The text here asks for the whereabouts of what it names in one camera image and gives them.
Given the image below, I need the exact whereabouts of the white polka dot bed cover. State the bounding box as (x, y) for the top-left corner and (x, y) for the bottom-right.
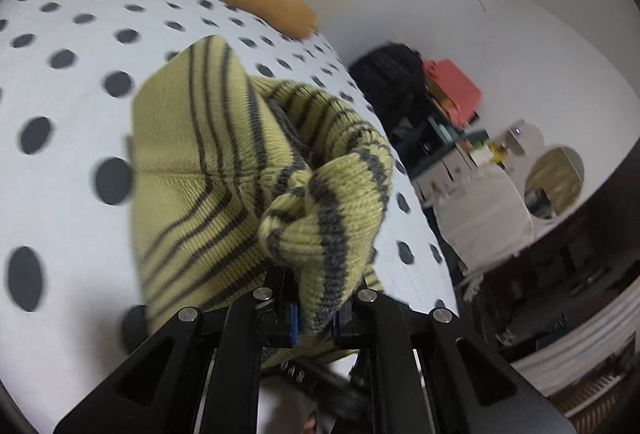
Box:
(0, 0), (460, 434)

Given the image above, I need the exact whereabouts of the red bag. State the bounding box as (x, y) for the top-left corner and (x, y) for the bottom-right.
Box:
(423, 59), (483, 128)

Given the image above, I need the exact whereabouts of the round mirror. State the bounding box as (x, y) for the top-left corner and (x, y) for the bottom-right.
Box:
(524, 146), (585, 220)

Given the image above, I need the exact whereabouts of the teal storage shelf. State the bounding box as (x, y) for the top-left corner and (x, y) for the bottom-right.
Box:
(390, 114), (489, 180)

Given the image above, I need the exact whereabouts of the yellow grey striped knit sweater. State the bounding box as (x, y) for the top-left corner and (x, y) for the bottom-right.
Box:
(131, 35), (394, 367)

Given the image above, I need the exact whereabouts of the black backpack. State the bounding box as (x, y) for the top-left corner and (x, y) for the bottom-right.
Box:
(348, 42), (435, 154)

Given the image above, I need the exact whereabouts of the beige draped chair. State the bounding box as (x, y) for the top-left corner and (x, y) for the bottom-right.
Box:
(433, 164), (535, 276)

